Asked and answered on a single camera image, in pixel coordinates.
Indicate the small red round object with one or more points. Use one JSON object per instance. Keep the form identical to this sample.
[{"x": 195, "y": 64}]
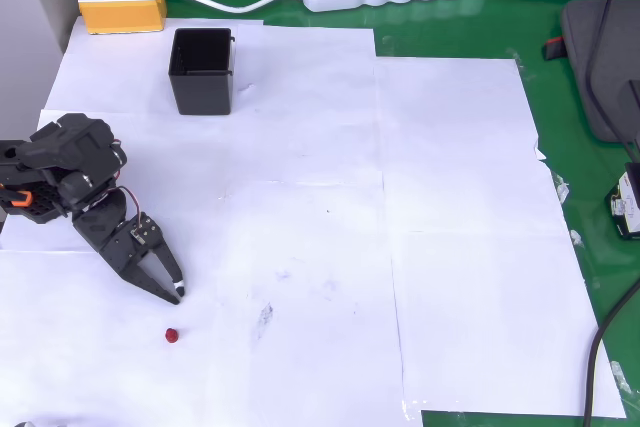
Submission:
[{"x": 171, "y": 335}]

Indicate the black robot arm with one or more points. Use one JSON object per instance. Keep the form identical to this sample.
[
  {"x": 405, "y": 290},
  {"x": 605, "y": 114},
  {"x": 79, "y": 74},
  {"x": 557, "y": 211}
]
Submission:
[{"x": 75, "y": 147}]

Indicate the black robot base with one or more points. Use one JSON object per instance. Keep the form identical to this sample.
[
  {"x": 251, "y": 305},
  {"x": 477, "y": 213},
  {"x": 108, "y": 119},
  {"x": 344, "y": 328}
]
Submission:
[{"x": 40, "y": 207}]

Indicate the black square cup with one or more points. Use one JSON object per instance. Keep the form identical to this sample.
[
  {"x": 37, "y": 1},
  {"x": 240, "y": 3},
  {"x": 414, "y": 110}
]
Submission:
[{"x": 202, "y": 92}]

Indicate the yellow cardboard box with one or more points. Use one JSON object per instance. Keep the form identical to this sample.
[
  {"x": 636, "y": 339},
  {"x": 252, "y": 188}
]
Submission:
[{"x": 122, "y": 12}]

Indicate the orange clamp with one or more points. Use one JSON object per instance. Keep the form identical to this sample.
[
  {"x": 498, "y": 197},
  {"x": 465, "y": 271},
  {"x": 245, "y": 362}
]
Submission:
[{"x": 20, "y": 198}]

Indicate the clear tape scrap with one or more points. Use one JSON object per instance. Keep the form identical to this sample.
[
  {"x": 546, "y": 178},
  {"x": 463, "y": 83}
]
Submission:
[
  {"x": 561, "y": 189},
  {"x": 576, "y": 238},
  {"x": 620, "y": 377}
]

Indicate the red black tag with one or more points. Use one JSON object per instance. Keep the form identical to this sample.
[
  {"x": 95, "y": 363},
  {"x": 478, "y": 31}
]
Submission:
[{"x": 554, "y": 48}]

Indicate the black device with white label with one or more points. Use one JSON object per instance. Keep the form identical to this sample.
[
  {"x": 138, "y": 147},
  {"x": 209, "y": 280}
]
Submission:
[{"x": 627, "y": 207}]

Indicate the grey laptop sleeve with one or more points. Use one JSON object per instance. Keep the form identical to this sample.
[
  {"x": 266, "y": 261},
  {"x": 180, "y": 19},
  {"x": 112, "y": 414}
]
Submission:
[{"x": 580, "y": 47}]

